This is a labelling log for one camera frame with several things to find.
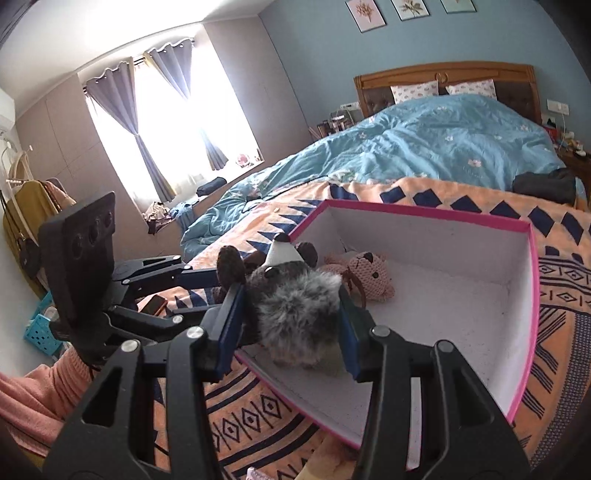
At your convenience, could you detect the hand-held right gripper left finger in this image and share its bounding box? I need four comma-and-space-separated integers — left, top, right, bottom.
44, 281, 250, 480

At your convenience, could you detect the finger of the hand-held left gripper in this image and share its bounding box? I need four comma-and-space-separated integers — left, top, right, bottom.
110, 304, 223, 345
115, 255, 222, 290

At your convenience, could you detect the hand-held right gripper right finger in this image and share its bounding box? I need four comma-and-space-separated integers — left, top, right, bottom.
338, 287, 532, 480

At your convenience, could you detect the grey furry plush toy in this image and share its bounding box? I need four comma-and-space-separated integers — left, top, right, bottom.
217, 233, 345, 370

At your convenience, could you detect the pink cardboard box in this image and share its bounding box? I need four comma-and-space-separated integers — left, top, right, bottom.
233, 199, 541, 450

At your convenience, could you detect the black shoulder bag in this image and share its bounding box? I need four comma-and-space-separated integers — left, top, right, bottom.
17, 228, 43, 279

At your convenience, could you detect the person's left forearm pink sleeve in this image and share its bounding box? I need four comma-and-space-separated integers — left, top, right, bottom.
0, 346, 107, 459

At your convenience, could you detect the smartphone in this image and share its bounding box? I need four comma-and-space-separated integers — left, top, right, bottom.
139, 294, 170, 317

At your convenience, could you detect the pink knitted bear toy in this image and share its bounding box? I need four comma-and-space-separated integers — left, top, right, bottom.
323, 251, 396, 306

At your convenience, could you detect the blue plastic basket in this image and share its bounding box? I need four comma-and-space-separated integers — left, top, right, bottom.
29, 291, 64, 359

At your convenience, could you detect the pile of clothes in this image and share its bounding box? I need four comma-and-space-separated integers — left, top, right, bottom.
142, 200, 180, 234

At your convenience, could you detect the dark folded cloth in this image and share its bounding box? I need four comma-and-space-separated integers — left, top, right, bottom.
196, 179, 228, 198

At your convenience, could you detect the purple curtain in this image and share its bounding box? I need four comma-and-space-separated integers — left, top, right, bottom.
145, 39, 230, 172
84, 62, 177, 202

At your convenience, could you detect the blue floral duvet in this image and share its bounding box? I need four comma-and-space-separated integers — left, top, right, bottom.
180, 95, 587, 259

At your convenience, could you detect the cluttered bedside table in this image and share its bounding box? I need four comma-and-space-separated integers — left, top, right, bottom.
308, 102, 362, 140

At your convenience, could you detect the orange patterned blanket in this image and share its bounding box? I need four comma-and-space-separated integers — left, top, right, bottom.
157, 176, 591, 480

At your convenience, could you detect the black cloth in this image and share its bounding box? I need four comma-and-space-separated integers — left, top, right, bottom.
512, 168, 578, 207

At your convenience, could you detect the white patterned pillow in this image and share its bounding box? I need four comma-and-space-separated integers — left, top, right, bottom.
445, 79, 498, 101
390, 80, 439, 105

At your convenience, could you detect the wooden bed headboard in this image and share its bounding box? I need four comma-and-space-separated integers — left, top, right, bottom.
354, 62, 543, 126

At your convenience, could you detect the wooden nightstand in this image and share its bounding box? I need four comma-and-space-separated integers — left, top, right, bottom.
556, 148, 591, 213

